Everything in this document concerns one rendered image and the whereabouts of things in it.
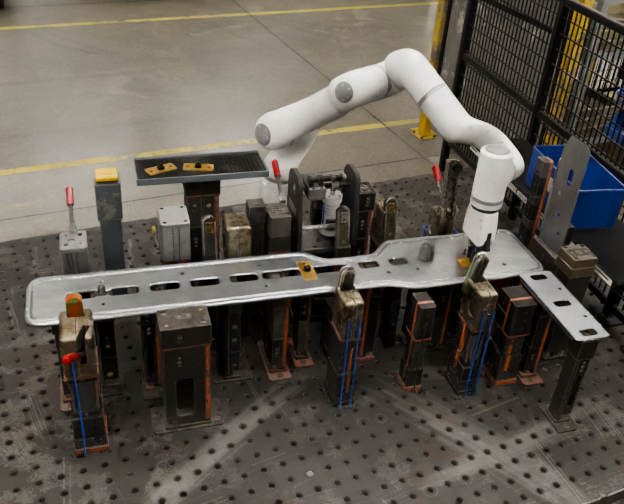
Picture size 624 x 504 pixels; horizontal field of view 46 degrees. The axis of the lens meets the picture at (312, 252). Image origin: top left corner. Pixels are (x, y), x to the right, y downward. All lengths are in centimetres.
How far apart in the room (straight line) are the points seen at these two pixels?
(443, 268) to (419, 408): 39
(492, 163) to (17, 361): 139
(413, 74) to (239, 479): 111
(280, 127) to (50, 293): 87
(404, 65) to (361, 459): 102
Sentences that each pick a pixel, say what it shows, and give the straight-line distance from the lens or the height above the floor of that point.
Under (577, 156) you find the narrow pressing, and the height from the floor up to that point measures 130.
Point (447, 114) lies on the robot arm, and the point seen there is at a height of 140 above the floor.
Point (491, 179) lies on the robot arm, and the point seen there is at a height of 128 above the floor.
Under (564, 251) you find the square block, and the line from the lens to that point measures 216.
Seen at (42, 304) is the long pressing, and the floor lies 100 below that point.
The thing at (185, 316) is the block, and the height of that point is 103.
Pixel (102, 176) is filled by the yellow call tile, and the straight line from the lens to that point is 210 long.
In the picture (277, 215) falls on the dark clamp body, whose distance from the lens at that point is 207.
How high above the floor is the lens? 213
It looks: 33 degrees down
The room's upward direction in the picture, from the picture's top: 5 degrees clockwise
